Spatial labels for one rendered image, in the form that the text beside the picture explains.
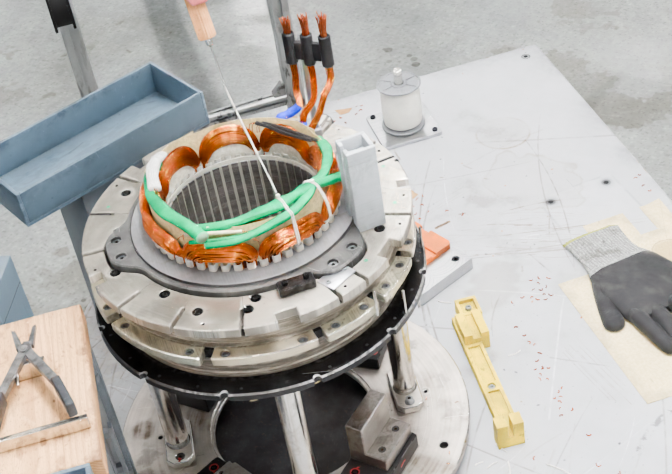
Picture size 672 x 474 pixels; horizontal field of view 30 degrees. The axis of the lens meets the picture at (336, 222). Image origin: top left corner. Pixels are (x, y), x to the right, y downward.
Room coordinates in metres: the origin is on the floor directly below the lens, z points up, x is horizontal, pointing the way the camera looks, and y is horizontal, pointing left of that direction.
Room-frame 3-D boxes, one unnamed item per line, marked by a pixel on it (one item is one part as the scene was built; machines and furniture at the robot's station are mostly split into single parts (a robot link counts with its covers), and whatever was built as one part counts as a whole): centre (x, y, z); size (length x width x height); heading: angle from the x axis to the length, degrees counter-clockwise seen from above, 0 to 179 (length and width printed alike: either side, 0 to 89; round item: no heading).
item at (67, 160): (1.20, 0.26, 0.92); 0.25 x 0.11 x 0.28; 125
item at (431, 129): (1.50, -0.12, 0.83); 0.09 x 0.09 x 0.10; 10
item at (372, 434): (0.87, -0.01, 0.85); 0.06 x 0.04 x 0.05; 145
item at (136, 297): (0.95, 0.08, 1.09); 0.32 x 0.32 x 0.01
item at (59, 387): (0.76, 0.25, 1.09); 0.04 x 0.01 x 0.02; 23
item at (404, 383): (0.96, -0.04, 0.91); 0.02 x 0.02 x 0.21
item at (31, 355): (0.80, 0.27, 1.09); 0.06 x 0.01 x 0.01; 33
